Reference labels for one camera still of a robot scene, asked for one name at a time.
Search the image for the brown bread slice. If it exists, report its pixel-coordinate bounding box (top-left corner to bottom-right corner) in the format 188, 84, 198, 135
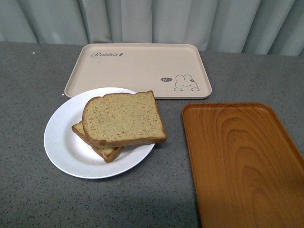
82, 91, 167, 147
72, 121, 124, 163

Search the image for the white round plate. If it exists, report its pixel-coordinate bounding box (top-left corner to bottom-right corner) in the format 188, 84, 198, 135
44, 87, 154, 179

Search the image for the beige rabbit tray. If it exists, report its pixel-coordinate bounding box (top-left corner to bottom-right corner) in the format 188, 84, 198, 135
65, 44, 212, 99

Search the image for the brown wooden tray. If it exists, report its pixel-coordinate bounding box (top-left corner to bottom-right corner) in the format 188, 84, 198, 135
182, 103, 304, 228

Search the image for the grey-green curtain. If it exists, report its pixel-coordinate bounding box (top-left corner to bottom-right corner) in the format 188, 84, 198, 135
0, 0, 304, 56

